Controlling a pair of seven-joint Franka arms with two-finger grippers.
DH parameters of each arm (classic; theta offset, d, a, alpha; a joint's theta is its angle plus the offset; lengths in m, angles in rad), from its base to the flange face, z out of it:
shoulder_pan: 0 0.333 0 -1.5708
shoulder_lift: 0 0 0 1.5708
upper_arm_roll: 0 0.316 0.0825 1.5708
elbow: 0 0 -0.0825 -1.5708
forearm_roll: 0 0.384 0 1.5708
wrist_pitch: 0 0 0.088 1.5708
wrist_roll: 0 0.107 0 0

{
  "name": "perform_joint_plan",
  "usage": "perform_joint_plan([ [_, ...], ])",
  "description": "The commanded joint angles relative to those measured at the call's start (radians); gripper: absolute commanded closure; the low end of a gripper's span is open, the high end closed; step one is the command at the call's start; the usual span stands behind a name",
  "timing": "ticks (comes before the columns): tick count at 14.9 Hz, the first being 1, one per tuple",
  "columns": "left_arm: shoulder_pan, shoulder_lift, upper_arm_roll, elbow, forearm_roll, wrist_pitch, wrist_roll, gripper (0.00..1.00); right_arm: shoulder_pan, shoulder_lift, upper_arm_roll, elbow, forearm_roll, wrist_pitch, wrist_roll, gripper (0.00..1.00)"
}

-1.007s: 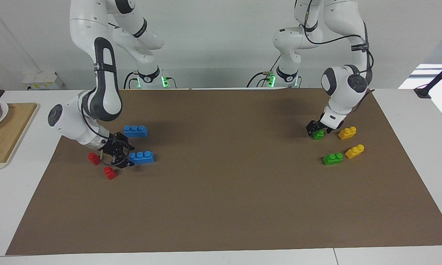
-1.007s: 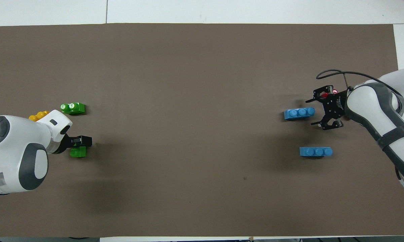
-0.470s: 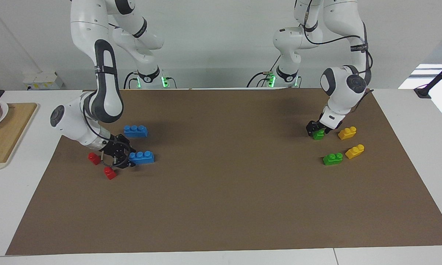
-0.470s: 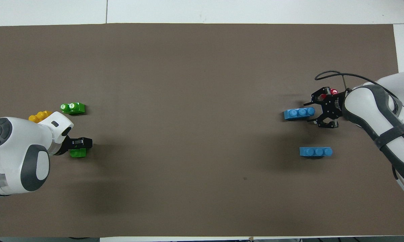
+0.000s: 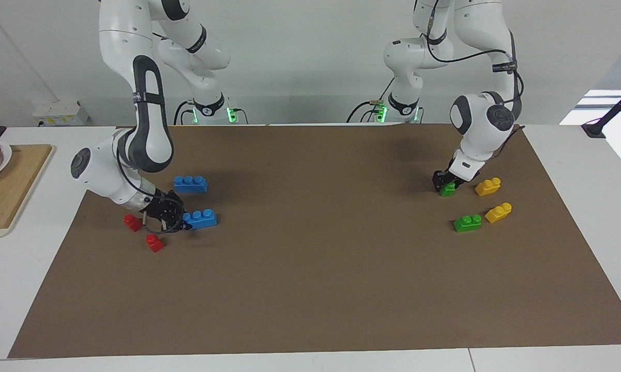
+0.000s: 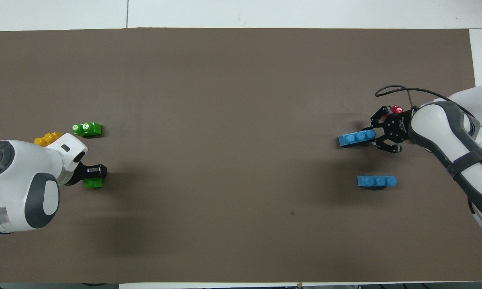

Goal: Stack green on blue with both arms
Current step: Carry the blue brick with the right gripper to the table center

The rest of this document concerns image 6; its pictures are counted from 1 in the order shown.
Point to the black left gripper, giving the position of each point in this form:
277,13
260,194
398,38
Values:
89,173

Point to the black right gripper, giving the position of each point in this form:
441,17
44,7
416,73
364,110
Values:
399,126

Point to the green two-stud brick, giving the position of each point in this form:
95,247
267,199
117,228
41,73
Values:
93,184
87,129

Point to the blue three-stud brick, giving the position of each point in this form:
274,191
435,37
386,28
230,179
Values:
376,182
355,139

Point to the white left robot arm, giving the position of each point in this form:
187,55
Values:
20,188

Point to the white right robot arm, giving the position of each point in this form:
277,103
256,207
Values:
437,132

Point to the red one-stud brick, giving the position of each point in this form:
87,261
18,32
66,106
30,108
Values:
397,109

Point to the yellow two-stud brick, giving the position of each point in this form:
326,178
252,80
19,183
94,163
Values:
47,139

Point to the brown paper mat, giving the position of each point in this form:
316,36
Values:
224,120

